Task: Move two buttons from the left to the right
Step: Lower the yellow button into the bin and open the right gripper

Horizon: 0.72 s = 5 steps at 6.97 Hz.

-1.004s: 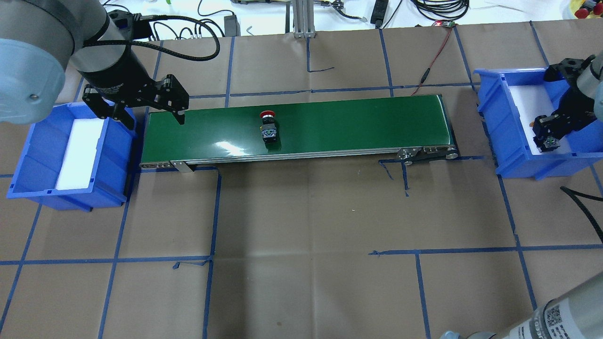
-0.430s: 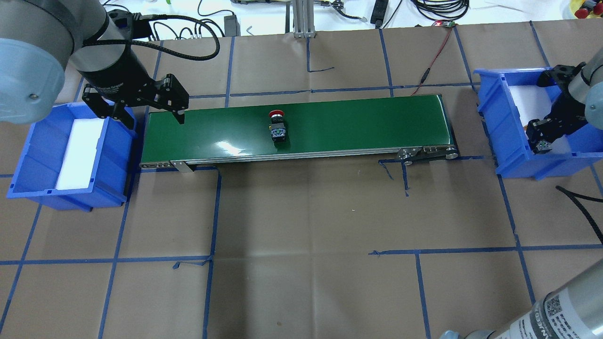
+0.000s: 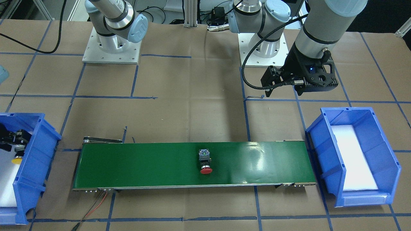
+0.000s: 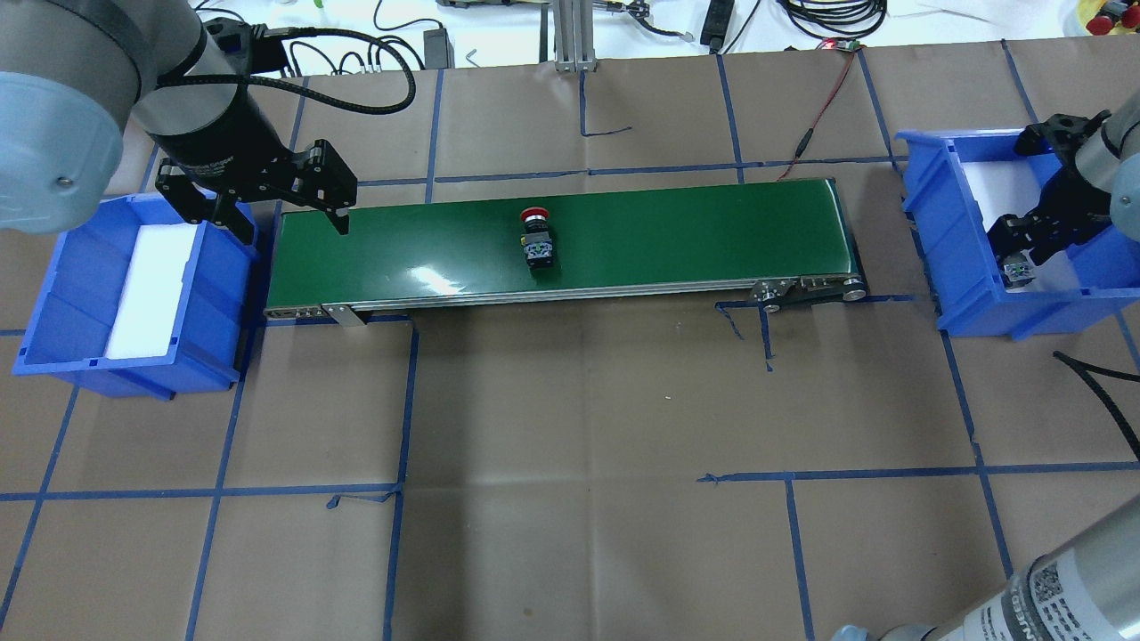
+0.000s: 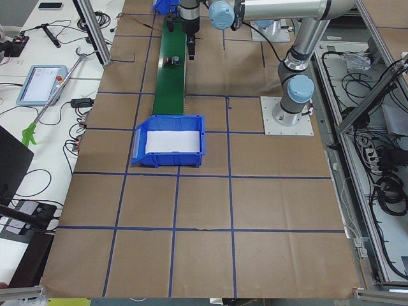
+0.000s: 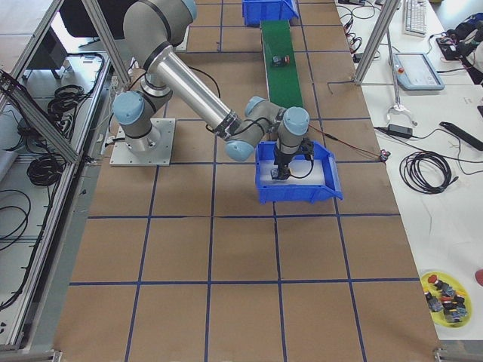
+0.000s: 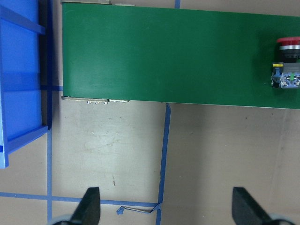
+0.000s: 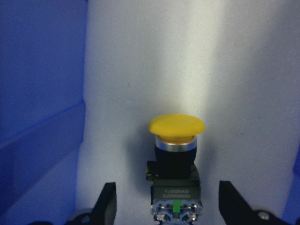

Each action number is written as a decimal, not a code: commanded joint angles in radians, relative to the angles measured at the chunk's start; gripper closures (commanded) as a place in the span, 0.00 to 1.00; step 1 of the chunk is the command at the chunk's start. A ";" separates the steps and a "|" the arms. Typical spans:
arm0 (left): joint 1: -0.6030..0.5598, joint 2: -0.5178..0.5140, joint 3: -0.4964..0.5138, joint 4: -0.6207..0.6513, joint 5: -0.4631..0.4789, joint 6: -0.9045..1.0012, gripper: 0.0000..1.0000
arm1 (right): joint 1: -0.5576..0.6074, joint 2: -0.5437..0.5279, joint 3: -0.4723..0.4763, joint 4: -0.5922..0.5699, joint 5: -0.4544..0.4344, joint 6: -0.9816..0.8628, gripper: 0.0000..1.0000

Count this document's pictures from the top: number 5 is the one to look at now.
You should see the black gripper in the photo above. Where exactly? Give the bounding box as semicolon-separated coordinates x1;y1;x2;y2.
182;17;200;61

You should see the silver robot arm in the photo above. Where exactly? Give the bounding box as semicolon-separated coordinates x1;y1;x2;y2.
178;0;245;61
235;0;356;127

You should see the blue bin on right side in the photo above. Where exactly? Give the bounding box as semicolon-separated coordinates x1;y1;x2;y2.
153;0;179;15

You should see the blue bin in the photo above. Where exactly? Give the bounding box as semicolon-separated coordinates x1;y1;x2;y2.
131;115;206;168
153;0;179;15

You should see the green conveyor belt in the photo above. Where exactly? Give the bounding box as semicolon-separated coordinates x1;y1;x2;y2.
152;20;186;115

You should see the blue bin on left side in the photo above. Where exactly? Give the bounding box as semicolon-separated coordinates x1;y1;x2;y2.
131;115;206;168

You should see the black power adapter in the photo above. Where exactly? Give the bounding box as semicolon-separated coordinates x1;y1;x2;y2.
70;98;94;108

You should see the black flat tool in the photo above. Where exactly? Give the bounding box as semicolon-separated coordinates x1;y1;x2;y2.
40;24;61;48

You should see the teach pendant tablet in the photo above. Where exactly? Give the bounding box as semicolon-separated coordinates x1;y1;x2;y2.
16;65;68;107

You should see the smartphone on table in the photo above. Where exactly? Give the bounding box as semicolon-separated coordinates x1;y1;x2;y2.
38;2;63;10

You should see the black monitor corner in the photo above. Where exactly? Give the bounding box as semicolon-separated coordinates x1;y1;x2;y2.
0;126;34;206

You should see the red black power wire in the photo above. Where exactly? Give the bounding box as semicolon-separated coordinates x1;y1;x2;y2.
116;13;164;33

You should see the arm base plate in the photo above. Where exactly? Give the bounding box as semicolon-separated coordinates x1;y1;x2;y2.
250;19;291;43
260;96;314;136

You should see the aluminium frame post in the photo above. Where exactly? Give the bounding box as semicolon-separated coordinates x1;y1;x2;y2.
73;0;112;67

